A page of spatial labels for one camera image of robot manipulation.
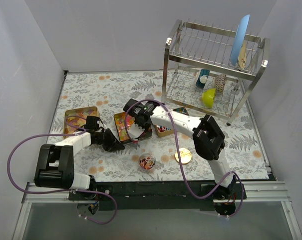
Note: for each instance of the floral tablecloth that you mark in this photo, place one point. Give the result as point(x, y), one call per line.
point(109, 92)

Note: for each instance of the steel dish rack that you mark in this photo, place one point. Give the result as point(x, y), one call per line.
point(192, 46)

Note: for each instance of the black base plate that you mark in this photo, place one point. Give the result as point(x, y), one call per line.
point(164, 195)

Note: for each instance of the cream patterned plate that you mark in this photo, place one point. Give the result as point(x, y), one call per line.
point(241, 62)

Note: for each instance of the gold tin with pale candies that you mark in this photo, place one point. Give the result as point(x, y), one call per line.
point(76, 117)

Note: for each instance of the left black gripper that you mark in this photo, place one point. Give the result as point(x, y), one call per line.
point(107, 139)

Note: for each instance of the yellow-green plastic bowl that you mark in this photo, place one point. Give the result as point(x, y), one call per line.
point(208, 97)

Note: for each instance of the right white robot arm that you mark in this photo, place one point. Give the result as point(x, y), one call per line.
point(208, 139)

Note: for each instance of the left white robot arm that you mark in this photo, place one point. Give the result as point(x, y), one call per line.
point(55, 166)

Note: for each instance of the teal cup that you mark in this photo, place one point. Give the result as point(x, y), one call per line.
point(201, 78)

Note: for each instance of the aluminium rail frame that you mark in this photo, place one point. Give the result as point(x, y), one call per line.
point(266, 214)

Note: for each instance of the blue plate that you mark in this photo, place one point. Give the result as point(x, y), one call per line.
point(238, 40)

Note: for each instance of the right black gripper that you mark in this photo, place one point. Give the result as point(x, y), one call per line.
point(142, 122)

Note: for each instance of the gold tin with lollipops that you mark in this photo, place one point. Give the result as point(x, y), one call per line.
point(163, 131)

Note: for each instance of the clear glass jar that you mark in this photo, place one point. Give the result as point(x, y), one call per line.
point(147, 162)

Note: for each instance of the round gold lid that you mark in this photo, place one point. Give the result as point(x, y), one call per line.
point(185, 156)

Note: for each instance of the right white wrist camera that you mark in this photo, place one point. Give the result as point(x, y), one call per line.
point(137, 133)

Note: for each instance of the patterned mug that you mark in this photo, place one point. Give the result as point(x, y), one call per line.
point(220, 82)

